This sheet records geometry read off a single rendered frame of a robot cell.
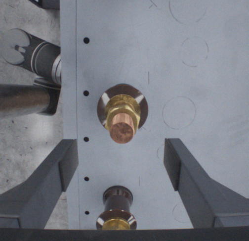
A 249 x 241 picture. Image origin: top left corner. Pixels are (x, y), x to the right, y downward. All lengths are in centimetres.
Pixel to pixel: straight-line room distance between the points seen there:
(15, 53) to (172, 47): 44
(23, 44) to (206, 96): 51
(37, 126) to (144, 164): 173
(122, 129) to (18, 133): 205
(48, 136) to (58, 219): 116
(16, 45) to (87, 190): 46
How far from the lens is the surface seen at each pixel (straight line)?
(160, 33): 41
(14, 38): 62
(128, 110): 24
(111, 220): 43
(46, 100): 69
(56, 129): 201
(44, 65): 55
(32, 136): 216
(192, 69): 43
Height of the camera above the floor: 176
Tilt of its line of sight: 75 degrees down
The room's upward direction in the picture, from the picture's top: 180 degrees counter-clockwise
